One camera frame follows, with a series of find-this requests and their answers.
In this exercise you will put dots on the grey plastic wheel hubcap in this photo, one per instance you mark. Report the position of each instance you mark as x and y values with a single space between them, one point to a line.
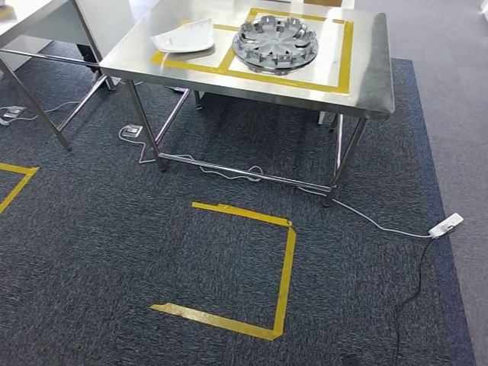
274 45

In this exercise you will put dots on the stainless steel workbench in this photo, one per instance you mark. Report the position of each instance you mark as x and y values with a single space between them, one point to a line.
373 60

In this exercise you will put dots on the metal floor socket box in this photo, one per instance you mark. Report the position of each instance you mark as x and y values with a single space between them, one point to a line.
14 112
133 132

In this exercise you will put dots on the white car body panel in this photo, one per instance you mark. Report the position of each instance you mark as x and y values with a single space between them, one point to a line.
182 36

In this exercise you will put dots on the white office desk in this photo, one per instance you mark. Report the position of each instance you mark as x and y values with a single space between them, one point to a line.
348 4

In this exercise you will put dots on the white power strip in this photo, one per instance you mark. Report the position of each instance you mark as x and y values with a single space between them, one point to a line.
446 226

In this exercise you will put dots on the yellow floor tape marking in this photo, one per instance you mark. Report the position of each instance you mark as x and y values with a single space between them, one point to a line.
19 184

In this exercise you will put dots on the white lit display plinth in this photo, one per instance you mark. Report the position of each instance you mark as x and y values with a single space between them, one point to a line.
484 7

